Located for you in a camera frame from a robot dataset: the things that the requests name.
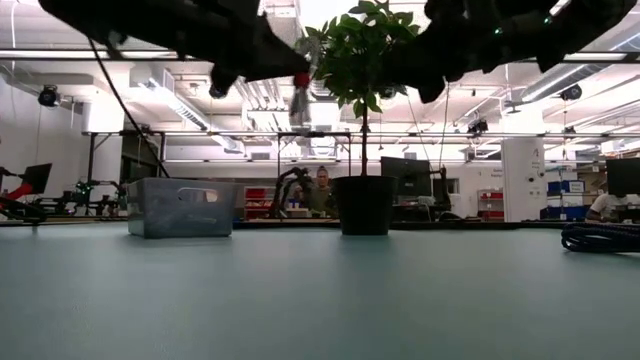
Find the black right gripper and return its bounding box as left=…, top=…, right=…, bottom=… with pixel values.
left=383, top=0, right=506, bottom=105

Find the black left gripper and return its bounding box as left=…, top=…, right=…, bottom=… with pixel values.
left=174, top=0, right=311, bottom=100

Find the white USB-C cable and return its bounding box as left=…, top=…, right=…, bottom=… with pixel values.
left=289, top=71, right=314, bottom=127

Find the dark blue USB-C cable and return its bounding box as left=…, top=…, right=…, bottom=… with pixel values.
left=560, top=222, right=640, bottom=254

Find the green leafy plant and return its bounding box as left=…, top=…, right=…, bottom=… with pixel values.
left=295, top=0, right=422, bottom=177

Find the black computer monitor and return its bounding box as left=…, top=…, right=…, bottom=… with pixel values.
left=20, top=162, right=53, bottom=195
left=606, top=157, right=640, bottom=197
left=379, top=156, right=433, bottom=197

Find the person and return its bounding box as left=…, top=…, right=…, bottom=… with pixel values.
left=584, top=188, right=632, bottom=224
left=301, top=165, right=337, bottom=219

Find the shelf with red bins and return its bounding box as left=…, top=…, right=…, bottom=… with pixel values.
left=243, top=185, right=276, bottom=220
left=476, top=188, right=504, bottom=222

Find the black plant pot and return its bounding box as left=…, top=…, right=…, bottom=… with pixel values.
left=331, top=174, right=399, bottom=237

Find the white pillar cabinet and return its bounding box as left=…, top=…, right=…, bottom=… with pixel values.
left=501, top=138, right=548, bottom=223

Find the grey translucent plastic basket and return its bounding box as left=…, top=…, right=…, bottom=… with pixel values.
left=126, top=177, right=239, bottom=240

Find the green table mat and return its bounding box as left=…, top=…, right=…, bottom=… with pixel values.
left=0, top=222, right=640, bottom=360

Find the black metal rig frame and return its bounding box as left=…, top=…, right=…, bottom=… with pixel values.
left=276, top=130, right=353, bottom=220

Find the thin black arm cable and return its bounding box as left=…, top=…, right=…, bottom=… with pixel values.
left=87, top=37, right=172, bottom=180

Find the black ceiling camera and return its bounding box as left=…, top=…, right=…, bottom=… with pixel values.
left=558, top=83, right=584, bottom=102
left=37, top=84, right=61, bottom=108

